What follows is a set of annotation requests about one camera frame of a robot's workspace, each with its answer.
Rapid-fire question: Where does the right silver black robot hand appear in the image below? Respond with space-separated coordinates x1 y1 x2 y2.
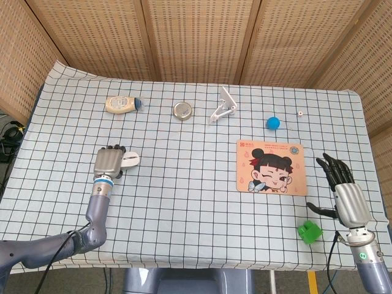
306 153 375 237

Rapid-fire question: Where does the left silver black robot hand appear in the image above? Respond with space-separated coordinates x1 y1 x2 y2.
93 143 127 182

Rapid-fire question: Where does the white wireless computer mouse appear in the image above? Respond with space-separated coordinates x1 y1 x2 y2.
121 151 141 169

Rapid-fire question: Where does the cartoon girl mouse pad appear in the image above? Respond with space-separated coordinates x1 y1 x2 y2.
236 139 307 196

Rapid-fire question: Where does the green toy block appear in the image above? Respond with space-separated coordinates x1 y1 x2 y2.
297 219 324 245

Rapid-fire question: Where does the cream bottle with blue cap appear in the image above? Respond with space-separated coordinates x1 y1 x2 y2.
105 96 144 115

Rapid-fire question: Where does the blue checked tablecloth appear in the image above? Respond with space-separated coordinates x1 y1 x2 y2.
0 59 391 274

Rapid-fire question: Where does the round metal tin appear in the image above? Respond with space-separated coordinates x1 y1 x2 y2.
171 102 194 121

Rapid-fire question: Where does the grey-blue robot torso base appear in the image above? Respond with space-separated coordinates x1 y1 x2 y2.
122 268 255 294

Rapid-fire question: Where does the woven bamboo folding screen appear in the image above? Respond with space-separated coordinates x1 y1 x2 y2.
0 0 392 138

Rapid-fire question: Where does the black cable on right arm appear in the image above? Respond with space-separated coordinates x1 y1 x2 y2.
326 232 350 294

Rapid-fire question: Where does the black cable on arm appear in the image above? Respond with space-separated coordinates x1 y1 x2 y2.
326 232 350 294
38 225 92 294

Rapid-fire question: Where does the black equipment with cables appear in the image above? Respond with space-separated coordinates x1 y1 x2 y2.
0 113 25 163

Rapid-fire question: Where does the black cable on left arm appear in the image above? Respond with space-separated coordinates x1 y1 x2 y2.
38 225 92 294

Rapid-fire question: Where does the white plastic hinged bracket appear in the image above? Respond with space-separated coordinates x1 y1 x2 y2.
209 86 238 125

